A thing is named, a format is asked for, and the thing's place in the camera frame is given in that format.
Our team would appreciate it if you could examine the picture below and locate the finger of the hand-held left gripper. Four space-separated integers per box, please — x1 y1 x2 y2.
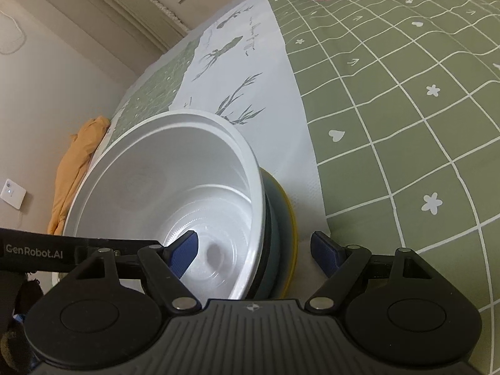
0 227 162 275

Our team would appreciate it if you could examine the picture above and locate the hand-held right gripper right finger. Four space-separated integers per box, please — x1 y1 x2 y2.
307 231 425 311

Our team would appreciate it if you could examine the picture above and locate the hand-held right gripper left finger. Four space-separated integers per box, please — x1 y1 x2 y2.
84 230 200 311

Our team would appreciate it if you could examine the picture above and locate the yellow-rimmed white bowl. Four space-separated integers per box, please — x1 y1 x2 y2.
259 167 300 300

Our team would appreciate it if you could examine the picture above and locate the blue enamel bowl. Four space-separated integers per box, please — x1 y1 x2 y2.
250 172 279 300

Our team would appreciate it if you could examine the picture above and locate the white plastic bowl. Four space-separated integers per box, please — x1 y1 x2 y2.
62 110 267 302

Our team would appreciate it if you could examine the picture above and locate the orange cloth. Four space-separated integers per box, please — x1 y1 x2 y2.
47 115 113 237

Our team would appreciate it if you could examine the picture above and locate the green checked tablecloth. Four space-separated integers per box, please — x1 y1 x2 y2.
105 0 500 323

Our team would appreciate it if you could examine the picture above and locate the white deer-print table runner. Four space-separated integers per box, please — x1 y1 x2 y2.
169 0 329 245

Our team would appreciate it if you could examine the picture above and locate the white wall device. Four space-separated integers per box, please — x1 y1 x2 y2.
0 179 28 213

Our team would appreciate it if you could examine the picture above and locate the white wall cable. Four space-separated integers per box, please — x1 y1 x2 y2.
0 10 26 55

